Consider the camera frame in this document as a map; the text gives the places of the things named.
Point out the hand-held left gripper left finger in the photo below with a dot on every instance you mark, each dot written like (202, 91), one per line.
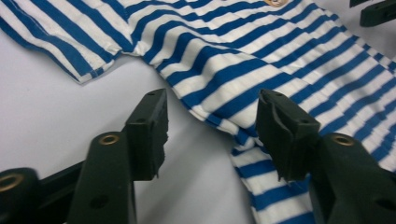
(146, 140)

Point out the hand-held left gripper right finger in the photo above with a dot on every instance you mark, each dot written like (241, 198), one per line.
(289, 140)

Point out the blue white striped baby romper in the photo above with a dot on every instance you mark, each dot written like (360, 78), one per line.
(233, 62)

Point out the blue white striped shirt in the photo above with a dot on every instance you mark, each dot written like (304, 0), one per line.
(46, 124)

